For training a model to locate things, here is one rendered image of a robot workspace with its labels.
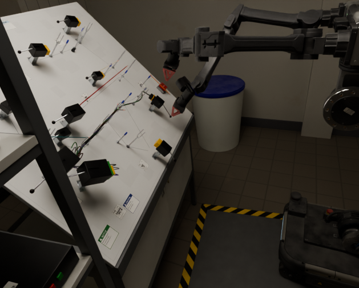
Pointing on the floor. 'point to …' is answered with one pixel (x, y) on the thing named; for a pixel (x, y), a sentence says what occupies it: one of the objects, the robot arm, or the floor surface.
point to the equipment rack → (3, 172)
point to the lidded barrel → (219, 113)
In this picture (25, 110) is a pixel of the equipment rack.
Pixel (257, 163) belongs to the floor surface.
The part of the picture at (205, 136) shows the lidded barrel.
